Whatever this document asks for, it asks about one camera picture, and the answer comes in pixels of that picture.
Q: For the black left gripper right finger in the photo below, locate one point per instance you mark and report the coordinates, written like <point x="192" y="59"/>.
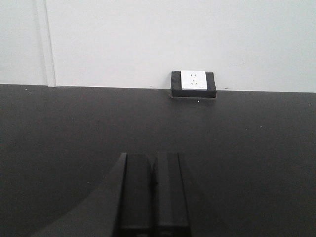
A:
<point x="169" y="202"/>

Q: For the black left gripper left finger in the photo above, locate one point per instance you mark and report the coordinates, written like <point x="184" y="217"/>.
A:
<point x="134" y="217"/>

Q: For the white socket in black box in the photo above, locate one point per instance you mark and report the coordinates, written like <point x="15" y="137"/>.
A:
<point x="193" y="84"/>

